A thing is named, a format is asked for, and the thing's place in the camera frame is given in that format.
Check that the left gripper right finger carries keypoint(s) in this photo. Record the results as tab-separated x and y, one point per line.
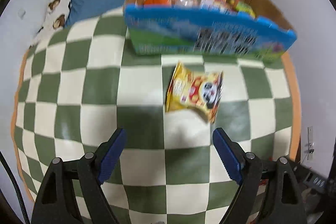
282	201

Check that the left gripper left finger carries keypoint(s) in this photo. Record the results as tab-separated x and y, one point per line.
56	201

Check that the yellow instant noodle bag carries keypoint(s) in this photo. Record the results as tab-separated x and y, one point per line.
216	5

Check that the green white checkered blanket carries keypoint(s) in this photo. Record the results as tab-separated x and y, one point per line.
82	83

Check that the yellow panda snack bag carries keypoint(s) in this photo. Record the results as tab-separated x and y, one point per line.
199	91

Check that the green candy bag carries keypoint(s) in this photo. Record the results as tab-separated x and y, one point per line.
240	6

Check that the bear pattern quilt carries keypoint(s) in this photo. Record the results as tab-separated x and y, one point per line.
56	16

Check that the cardboard box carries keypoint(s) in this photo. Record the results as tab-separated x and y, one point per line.
158	29

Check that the wall outlet with plug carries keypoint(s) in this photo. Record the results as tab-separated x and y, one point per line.
310	143

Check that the wall socket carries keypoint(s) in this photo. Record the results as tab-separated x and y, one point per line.
21	13

